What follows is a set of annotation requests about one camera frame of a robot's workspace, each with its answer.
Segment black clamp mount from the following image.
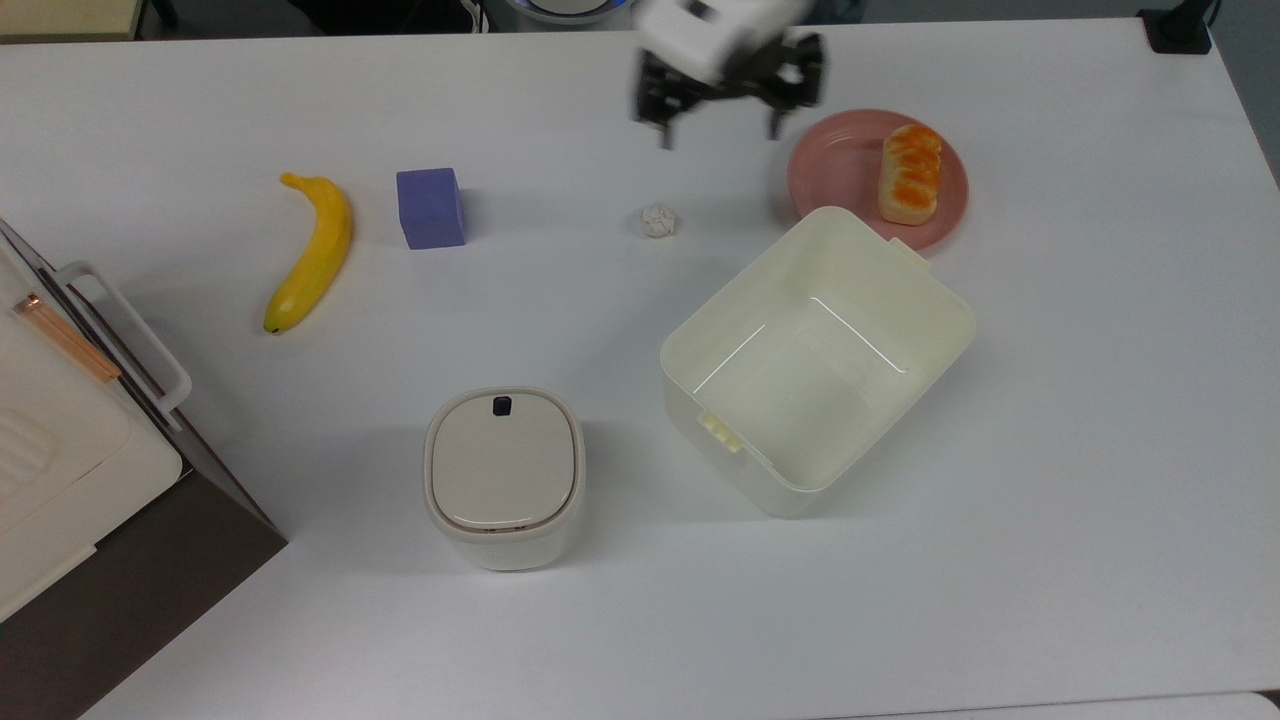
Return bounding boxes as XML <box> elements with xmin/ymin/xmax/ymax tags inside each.
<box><xmin>1138</xmin><ymin>0</ymin><xmax>1216</xmax><ymax>55</ymax></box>

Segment yellow toy banana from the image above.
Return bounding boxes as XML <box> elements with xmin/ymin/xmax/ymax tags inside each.
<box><xmin>263</xmin><ymin>172</ymin><xmax>354</xmax><ymax>336</ymax></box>

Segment purple cube block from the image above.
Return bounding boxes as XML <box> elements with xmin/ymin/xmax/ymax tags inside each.
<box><xmin>396</xmin><ymin>167</ymin><xmax>468</xmax><ymax>251</ymax></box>

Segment beige desk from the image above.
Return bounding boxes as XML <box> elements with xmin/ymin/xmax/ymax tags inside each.
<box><xmin>0</xmin><ymin>0</ymin><xmax>147</xmax><ymax>43</ymax></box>

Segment pink plate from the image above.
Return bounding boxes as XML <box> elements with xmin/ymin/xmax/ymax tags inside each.
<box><xmin>787</xmin><ymin>108</ymin><xmax>970</xmax><ymax>253</ymax></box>

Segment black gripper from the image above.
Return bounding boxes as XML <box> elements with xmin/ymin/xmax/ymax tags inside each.
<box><xmin>633</xmin><ymin>33</ymin><xmax>827</xmax><ymax>151</ymax></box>

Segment cream storage box with handles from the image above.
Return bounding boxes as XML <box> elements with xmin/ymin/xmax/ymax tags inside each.
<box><xmin>0</xmin><ymin>240</ymin><xmax>184</xmax><ymax>623</ymax></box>

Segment beige lidded trash can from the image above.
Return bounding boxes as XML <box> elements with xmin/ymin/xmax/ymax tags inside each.
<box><xmin>423</xmin><ymin>387</ymin><xmax>587</xmax><ymax>572</ymax></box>

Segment cream rectangular plastic bin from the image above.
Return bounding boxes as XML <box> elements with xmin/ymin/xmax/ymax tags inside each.
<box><xmin>659</xmin><ymin>206</ymin><xmax>976</xmax><ymax>519</ymax></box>

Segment white appliance with handle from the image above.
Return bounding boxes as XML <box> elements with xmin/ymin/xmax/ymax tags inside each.
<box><xmin>0</xmin><ymin>218</ymin><xmax>289</xmax><ymax>720</ymax></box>

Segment toy bread with orange glaze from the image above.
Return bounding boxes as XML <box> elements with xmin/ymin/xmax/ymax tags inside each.
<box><xmin>878</xmin><ymin>123</ymin><xmax>944</xmax><ymax>227</ymax></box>

